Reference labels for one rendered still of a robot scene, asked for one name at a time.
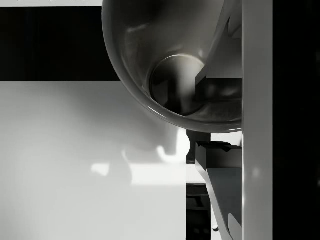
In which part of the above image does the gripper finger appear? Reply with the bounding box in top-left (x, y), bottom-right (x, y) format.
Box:
top-left (195, 140), bottom-right (243, 240)
top-left (195, 0), bottom-right (243, 103)

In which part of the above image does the black mug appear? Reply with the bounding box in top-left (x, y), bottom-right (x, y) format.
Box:
top-left (101, 0), bottom-right (243, 134)

